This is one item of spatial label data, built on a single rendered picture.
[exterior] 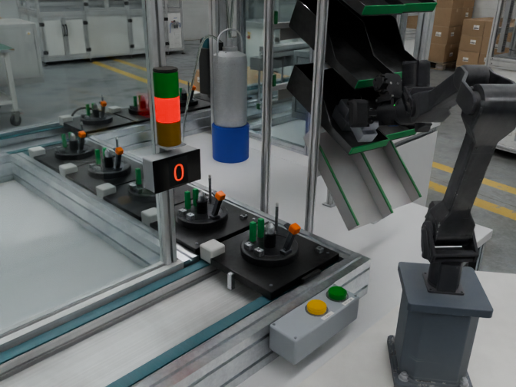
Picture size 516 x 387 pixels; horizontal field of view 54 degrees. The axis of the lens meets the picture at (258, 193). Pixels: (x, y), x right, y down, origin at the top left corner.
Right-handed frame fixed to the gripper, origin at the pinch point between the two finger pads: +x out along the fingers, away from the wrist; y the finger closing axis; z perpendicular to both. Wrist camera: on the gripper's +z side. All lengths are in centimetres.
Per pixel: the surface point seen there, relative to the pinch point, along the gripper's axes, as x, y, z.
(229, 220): 28.3, 25.6, -26.9
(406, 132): 7.1, -17.9, -4.5
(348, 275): -4.2, 9.8, -36.9
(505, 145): 230, -343, -19
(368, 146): 2.5, -1.6, -7.6
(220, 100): 92, 0, 10
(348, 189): 12.3, -2.4, -19.1
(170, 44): 926, -238, 190
